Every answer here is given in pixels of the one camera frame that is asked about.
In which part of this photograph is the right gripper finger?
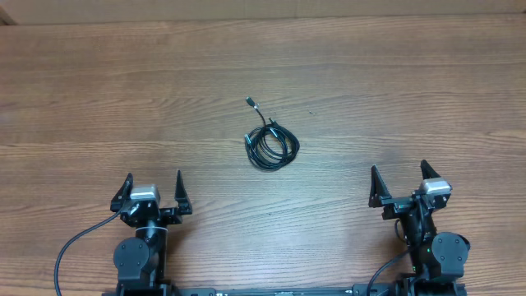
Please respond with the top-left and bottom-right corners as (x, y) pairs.
(368, 165), (392, 208)
(420, 160), (440, 179)

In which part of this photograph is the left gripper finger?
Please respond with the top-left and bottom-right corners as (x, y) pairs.
(110, 173), (133, 212)
(174, 170), (192, 215)

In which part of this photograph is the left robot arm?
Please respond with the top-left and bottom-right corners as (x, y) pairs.
(110, 172), (192, 296)

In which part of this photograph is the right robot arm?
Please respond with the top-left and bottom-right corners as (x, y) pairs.
(365, 160), (471, 296)

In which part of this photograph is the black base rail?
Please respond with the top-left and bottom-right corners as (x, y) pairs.
(103, 283), (468, 296)

